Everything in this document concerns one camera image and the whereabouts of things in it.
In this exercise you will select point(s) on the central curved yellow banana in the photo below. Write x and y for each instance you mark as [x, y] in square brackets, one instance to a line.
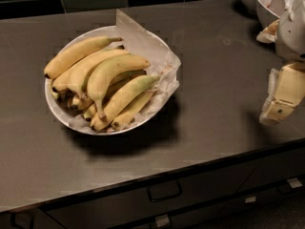
[107, 71]

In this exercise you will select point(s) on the bottom yellow banana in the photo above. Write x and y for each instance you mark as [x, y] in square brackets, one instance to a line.
[123, 120]

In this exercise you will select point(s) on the greenish lower yellow banana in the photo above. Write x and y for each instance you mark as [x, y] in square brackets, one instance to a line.
[121, 99]

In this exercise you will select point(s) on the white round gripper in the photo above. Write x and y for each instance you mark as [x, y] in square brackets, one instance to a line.
[292, 32]

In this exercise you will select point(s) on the white drawer label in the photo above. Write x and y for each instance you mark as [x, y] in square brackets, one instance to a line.
[294, 183]
[250, 200]
[162, 222]

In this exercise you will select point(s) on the white drawer label right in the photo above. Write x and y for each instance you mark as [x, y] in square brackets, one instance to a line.
[294, 183]

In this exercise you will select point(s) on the white paper liner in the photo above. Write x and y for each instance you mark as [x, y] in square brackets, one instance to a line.
[140, 41]

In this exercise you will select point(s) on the white drawer label middle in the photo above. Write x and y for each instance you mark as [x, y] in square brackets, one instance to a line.
[250, 200]

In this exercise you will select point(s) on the white drawer label lower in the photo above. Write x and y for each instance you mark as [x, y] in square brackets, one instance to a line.
[162, 222]

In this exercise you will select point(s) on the black drawer handle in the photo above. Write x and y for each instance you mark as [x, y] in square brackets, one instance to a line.
[164, 191]

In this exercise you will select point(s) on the top yellow banana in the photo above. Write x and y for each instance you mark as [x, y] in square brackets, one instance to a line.
[65, 59]

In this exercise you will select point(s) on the white bowl right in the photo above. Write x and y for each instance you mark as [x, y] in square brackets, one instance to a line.
[273, 7]

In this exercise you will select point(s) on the black handle lower left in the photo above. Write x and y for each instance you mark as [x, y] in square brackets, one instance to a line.
[21, 221]

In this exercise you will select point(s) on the small hidden yellow banana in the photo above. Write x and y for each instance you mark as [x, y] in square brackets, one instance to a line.
[78, 104]

